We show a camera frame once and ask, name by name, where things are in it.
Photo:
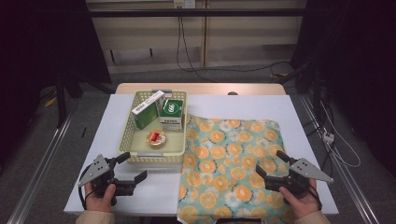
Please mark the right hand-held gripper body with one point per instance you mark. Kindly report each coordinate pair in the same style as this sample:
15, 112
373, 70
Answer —
306, 170

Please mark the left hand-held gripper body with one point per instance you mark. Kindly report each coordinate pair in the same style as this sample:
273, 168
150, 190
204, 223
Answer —
97, 169

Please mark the pale yellow plastic basket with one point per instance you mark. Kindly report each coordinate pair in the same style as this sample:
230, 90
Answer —
141, 144

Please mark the orange print cloth bag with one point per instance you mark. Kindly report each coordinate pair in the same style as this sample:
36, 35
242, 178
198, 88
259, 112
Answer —
233, 161

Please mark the round snack with red label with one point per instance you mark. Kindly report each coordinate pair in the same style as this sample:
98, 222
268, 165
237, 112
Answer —
156, 138

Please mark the green box with round logo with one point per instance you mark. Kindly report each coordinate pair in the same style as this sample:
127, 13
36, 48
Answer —
172, 109

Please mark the person's left hand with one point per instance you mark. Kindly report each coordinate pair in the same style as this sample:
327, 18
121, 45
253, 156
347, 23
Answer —
98, 203

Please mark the person's right hand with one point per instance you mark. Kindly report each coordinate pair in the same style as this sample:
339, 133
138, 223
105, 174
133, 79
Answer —
303, 205

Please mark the white power strip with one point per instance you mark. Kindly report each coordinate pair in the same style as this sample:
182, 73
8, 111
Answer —
328, 137

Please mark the black metal stand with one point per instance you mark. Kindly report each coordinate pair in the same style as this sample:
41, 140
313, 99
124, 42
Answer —
316, 90
60, 102

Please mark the dark round table grommet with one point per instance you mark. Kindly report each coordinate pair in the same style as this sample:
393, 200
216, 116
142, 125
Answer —
232, 93

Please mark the yellow floor tape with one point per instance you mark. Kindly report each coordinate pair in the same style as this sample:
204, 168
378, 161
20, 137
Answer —
50, 101

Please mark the black horizontal bar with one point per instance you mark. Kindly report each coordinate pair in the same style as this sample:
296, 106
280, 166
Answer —
218, 12

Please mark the aluminium floor rail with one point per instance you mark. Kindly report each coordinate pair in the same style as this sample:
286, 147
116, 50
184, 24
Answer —
351, 186
37, 178

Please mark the white wall socket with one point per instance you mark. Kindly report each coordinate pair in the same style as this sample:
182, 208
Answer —
184, 3

